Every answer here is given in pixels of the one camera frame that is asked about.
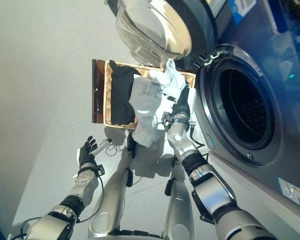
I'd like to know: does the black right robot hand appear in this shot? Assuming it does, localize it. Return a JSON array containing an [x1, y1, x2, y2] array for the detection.
[[169, 86, 191, 116]]

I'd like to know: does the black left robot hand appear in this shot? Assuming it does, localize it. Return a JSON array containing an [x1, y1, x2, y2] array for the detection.
[[78, 135, 113, 169]]

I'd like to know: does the white garment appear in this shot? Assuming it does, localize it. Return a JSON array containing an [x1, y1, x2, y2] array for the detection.
[[128, 58, 188, 148]]

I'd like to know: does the grey front-load washing machine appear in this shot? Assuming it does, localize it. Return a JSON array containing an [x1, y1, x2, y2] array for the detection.
[[189, 0, 300, 213]]

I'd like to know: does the silver left robot leg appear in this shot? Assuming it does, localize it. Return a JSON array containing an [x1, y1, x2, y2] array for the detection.
[[88, 133, 138, 238]]

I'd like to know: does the silver robot leg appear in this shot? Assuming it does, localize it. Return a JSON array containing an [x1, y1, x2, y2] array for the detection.
[[162, 154, 198, 238], [88, 133, 138, 238]]

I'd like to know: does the black garment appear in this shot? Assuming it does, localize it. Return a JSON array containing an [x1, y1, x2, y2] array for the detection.
[[108, 59, 142, 126]]

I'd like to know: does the large rectangular wicker basket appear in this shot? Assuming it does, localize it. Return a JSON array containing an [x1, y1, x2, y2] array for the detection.
[[102, 59, 197, 131]]

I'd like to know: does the brown glossy stool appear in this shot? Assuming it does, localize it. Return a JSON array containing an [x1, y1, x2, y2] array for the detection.
[[91, 58, 108, 124]]

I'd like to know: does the round glass washer door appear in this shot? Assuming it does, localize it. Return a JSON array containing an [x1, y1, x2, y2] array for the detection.
[[104, 0, 218, 67]]

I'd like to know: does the silver right robot leg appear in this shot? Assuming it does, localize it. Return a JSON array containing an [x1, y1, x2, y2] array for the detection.
[[162, 154, 198, 238]]

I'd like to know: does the small blue white sticker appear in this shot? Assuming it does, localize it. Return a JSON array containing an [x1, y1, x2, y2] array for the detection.
[[226, 0, 257, 26]]

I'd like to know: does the white cabinet side panel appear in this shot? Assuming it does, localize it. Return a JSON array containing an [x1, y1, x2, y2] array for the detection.
[[204, 149, 300, 240]]

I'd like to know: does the blue energy label sticker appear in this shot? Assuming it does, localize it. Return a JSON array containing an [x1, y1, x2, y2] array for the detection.
[[277, 176, 300, 211]]

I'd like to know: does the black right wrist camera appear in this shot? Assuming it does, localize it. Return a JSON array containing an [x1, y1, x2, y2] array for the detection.
[[161, 111, 176, 129]]

